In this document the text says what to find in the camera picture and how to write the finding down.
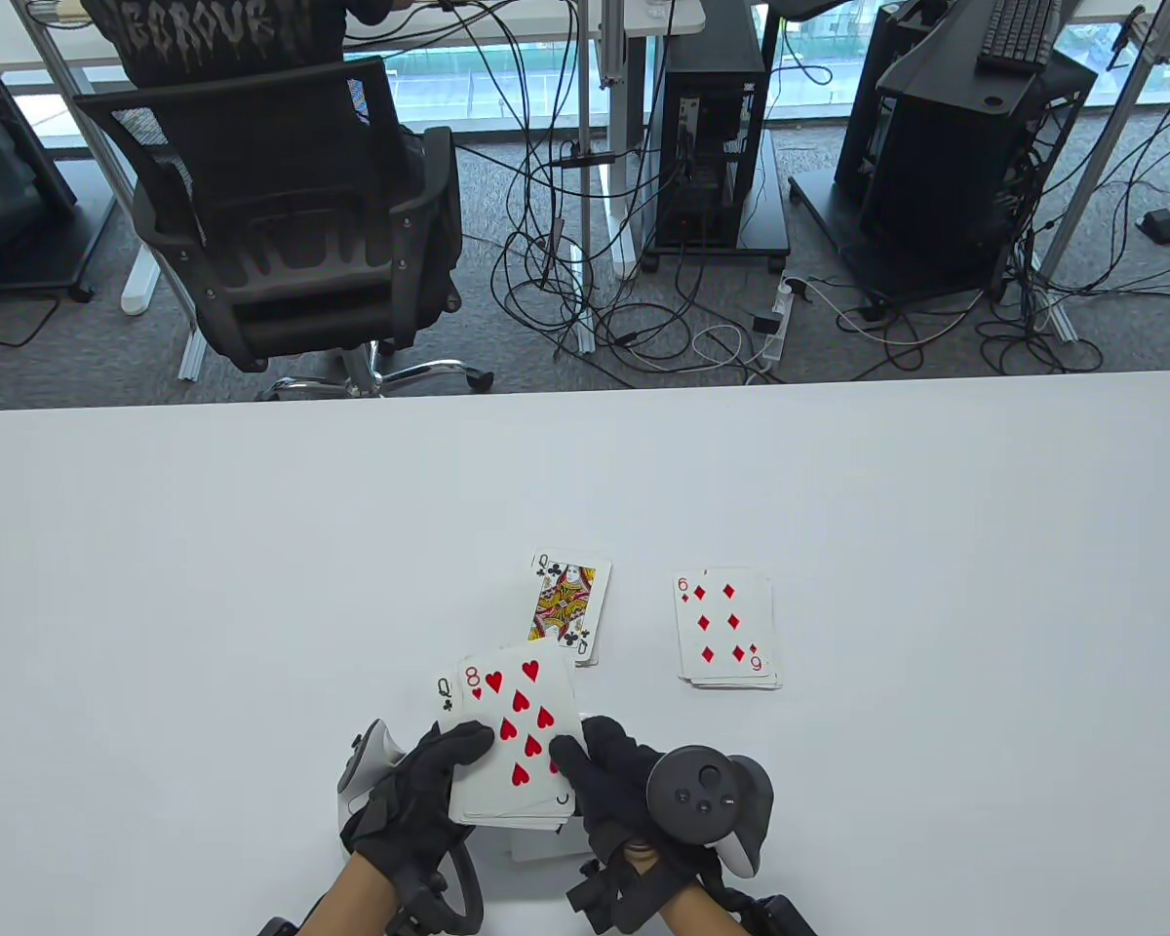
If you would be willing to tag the person's left hand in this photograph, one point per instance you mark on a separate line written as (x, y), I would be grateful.
(405, 819)

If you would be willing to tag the person's right hand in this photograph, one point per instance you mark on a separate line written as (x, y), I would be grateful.
(614, 790)

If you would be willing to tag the pile of spades cards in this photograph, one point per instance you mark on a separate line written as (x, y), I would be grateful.
(546, 846)

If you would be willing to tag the deck of playing cards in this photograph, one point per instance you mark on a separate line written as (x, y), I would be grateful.
(517, 721)

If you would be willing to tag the pile of clubs cards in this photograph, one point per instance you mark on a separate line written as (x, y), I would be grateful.
(570, 600)

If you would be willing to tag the pile of diamonds cards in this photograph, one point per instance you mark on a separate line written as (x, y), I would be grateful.
(726, 624)

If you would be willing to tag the person's left forearm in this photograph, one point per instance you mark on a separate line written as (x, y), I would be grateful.
(351, 905)

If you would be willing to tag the black left forearm sensor unit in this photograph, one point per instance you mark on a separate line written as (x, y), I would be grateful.
(278, 927)

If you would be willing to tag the black right forearm battery pack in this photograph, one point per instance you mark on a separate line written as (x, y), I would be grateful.
(780, 918)

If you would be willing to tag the grey left hand controller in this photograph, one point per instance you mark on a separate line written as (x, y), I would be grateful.
(359, 765)

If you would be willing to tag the grey hand controller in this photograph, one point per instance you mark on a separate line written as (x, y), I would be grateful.
(359, 765)
(702, 795)

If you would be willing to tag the grey right hand controller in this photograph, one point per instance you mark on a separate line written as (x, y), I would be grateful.
(702, 795)

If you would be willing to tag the white power strip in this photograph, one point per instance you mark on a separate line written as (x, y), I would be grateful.
(778, 341)

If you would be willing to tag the black power adapter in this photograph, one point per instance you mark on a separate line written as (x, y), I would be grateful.
(766, 323)

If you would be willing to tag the black mesh office chair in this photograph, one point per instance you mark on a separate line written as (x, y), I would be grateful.
(283, 292)

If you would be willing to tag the black tower cart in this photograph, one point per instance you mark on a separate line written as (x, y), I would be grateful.
(765, 214)

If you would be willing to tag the black equipment stand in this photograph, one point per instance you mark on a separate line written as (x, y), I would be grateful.
(936, 195)

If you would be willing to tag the black computer tower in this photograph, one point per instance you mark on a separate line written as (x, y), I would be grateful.
(712, 58)

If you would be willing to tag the black rolling cabinet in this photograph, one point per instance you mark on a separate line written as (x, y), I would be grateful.
(10, 195)

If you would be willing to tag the black foot pedal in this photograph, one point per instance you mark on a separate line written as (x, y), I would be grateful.
(1158, 224)

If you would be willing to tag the black keyboard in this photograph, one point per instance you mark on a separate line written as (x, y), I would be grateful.
(1019, 34)

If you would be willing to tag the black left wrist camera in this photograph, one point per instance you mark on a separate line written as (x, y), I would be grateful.
(419, 905)

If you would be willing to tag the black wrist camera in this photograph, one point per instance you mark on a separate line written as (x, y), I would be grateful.
(614, 897)
(419, 905)

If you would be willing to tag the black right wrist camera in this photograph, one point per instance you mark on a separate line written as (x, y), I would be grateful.
(614, 897)

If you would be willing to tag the aluminium desk frame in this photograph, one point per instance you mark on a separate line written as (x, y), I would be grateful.
(1092, 166)

